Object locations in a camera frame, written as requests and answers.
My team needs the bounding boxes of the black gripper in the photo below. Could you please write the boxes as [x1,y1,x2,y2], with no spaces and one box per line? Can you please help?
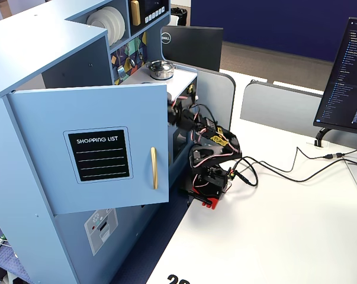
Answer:
[166,99,182,127]

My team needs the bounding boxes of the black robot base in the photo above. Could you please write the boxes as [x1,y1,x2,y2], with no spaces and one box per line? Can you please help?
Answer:
[178,164,236,205]

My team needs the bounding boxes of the light blue cabinet door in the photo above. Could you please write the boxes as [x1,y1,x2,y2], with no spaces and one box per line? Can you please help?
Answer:
[5,82,171,216]

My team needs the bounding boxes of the steel toy pot with lid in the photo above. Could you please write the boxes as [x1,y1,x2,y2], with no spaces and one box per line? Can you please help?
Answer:
[145,59,176,81]

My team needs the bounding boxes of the gray desk partition panel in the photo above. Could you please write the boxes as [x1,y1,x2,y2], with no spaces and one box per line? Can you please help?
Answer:
[171,62,237,134]
[239,80,357,153]

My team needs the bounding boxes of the black Dell monitor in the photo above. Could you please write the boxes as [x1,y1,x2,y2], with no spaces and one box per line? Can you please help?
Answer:
[160,25,224,73]

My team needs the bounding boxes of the black shopping list sticker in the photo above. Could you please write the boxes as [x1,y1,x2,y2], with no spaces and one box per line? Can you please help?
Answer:
[62,126,134,185]

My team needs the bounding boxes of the red table clamp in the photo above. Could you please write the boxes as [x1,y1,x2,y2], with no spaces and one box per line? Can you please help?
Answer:
[201,196,223,211]

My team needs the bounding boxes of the black trash bin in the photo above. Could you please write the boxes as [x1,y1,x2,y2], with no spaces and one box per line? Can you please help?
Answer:
[169,7,188,27]

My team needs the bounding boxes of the white toy plates stack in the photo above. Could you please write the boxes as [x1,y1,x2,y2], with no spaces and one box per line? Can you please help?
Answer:
[86,5,126,47]

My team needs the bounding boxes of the gray ice dispenser sticker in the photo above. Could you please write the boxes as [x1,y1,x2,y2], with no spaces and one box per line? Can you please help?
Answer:
[83,208,119,257]

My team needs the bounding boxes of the light blue toy kitchen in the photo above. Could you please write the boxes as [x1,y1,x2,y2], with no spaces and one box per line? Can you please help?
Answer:
[0,0,200,284]

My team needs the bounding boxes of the black monitor stand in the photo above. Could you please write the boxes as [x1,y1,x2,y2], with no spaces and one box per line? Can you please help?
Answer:
[314,127,333,147]

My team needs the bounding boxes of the black monitor showing code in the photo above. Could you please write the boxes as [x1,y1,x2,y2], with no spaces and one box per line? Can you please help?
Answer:
[313,17,357,137]

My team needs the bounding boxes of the gold cabinet door handle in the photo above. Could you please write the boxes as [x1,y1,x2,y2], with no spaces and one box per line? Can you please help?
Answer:
[149,146,159,191]

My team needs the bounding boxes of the black cable with USB connector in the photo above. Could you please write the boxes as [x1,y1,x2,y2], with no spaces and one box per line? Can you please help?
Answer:
[239,146,357,174]

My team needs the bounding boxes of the long black cable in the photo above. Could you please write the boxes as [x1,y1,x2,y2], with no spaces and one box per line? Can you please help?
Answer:
[233,156,357,188]

